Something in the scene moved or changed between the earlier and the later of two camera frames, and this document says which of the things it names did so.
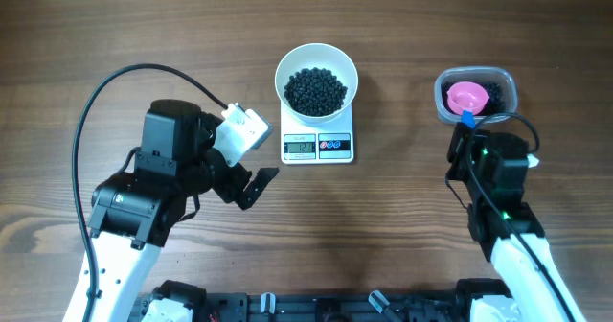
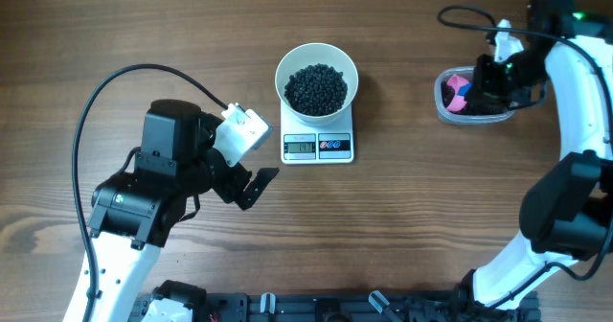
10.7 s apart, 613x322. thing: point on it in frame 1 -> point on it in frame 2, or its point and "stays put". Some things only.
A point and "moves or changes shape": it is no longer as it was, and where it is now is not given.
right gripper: x=458 y=143 -> x=484 y=90
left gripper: x=232 y=189 stays put
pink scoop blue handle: x=467 y=99 moves or changes shape
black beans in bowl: x=314 y=92 stays put
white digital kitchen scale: x=305 y=140 stays put
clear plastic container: x=487 y=91 stays put
